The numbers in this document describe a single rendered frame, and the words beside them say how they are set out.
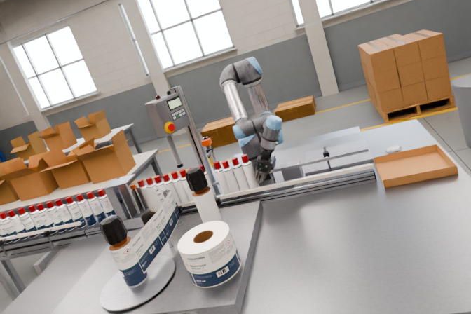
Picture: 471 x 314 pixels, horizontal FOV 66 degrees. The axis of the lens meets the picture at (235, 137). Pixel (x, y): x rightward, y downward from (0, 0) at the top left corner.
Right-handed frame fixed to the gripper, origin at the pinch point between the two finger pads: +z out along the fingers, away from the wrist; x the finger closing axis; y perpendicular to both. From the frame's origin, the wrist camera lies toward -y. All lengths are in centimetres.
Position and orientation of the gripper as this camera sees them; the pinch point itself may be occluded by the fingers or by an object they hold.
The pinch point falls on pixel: (258, 180)
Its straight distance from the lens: 190.0
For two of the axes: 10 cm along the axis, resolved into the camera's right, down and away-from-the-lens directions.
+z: -2.0, 9.1, 3.7
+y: -1.9, 3.4, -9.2
